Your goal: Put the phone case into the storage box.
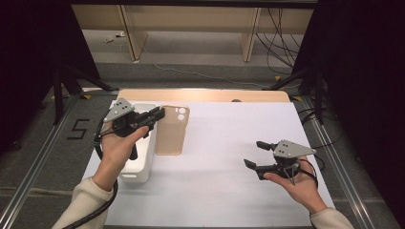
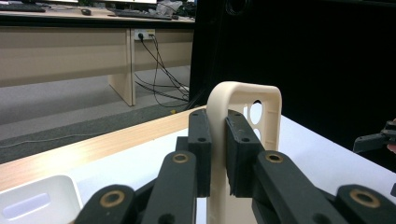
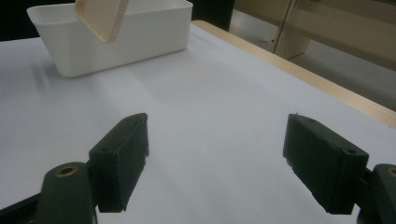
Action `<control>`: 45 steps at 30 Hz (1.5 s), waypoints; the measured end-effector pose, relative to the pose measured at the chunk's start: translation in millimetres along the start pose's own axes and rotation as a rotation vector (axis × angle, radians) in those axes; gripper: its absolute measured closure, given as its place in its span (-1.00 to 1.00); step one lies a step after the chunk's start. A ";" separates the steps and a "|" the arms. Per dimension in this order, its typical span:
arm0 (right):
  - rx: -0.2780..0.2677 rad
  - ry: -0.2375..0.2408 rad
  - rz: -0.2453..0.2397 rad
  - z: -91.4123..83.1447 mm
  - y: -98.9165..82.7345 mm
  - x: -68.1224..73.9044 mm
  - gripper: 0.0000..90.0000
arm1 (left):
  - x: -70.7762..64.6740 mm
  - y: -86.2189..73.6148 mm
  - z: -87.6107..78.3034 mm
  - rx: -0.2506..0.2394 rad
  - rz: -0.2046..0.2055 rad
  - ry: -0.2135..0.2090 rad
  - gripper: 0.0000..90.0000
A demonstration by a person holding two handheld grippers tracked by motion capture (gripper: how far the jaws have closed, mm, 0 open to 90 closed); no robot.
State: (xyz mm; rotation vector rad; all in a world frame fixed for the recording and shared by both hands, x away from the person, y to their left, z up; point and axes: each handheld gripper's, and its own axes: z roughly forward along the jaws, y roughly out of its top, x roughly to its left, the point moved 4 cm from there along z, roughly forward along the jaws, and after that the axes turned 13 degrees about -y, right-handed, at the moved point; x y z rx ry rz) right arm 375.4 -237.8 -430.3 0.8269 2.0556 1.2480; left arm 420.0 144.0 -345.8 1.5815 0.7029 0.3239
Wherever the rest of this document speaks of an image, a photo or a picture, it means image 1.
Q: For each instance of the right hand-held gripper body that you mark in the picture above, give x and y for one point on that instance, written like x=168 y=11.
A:
x=288 y=149

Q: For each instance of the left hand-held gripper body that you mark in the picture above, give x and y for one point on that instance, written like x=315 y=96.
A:
x=121 y=111

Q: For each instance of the beige phone case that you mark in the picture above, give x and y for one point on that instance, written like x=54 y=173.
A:
x=172 y=136

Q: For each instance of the white plastic storage box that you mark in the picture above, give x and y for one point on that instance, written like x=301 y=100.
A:
x=140 y=171

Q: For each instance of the person's right hand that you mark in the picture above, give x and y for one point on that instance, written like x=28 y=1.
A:
x=304 y=189

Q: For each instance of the person's left hand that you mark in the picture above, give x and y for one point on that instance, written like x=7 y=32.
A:
x=114 y=156

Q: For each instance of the yellow tape piece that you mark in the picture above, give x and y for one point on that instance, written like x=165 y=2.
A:
x=277 y=77
x=86 y=96
x=297 y=98

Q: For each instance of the black metal stand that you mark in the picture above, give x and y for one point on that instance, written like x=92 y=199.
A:
x=58 y=95
x=319 y=95

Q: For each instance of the light wooden desk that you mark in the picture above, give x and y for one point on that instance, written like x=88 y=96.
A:
x=191 y=19

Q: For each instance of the dark curtain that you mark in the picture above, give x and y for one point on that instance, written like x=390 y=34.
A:
x=366 y=63
x=28 y=47

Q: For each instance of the black metal crossbar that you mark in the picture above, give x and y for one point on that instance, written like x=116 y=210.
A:
x=191 y=4

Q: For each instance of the aluminium floor rail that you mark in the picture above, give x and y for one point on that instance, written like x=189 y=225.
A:
x=338 y=165
x=38 y=159

